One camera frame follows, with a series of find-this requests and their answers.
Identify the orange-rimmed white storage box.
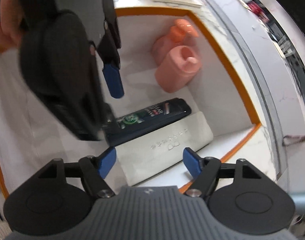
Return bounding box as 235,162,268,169
0,7,261,197

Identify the dark Clear shampoo bottle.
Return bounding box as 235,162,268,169
106,98,192,147

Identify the pink cylindrical container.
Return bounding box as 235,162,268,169
155,46,202,93

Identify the white glasses case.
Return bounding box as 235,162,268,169
116,112,214,186

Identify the person's hand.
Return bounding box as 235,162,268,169
0,0,24,51

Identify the pink pump bottle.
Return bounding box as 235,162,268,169
151,18,199,66

